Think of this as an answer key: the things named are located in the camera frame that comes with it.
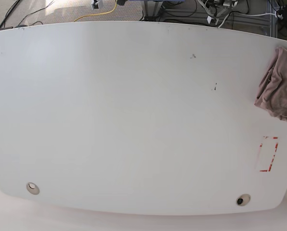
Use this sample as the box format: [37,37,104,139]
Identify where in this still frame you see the right table grommet hole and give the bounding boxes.
[236,194,251,206]

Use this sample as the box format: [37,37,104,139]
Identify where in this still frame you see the table grommet hole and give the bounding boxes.
[26,182,40,195]
[236,194,251,206]

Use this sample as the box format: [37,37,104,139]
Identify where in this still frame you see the left table grommet hole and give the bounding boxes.
[26,182,40,195]

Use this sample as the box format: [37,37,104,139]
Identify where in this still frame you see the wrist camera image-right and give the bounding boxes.
[207,16,219,26]

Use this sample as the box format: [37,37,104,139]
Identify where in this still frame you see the red tape rectangle marking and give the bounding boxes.
[255,136,279,172]

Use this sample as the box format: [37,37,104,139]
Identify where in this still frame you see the white cable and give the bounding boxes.
[218,9,279,28]

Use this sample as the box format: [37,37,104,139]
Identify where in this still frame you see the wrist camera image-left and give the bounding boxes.
[91,0,104,10]

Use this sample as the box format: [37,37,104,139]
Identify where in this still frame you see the mauve t-shirt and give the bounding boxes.
[254,46,287,122]

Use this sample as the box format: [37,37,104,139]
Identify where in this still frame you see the yellow cable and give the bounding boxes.
[75,0,117,23]

